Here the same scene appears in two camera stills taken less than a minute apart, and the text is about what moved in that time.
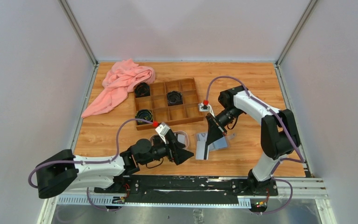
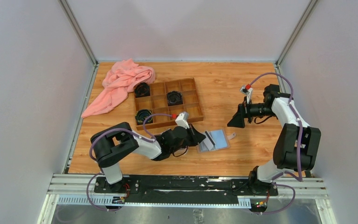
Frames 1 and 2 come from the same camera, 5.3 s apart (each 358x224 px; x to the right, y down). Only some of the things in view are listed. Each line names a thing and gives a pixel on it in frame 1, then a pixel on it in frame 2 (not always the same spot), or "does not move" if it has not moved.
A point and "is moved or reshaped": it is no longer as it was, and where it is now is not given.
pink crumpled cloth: (121, 77) does not move
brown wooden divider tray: (175, 101) does not move
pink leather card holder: (223, 142) does not move
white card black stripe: (202, 151) is moved or reshaped
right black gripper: (214, 133) to (238, 120)
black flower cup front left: (145, 114) does not move
